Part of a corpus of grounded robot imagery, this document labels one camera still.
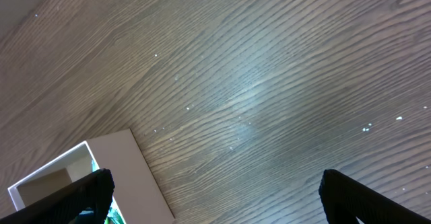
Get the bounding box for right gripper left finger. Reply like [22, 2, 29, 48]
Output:
[1, 169, 115, 224]

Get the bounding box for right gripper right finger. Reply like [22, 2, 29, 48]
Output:
[319, 169, 430, 224]

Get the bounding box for white cardboard box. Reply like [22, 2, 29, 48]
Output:
[7, 129, 174, 224]

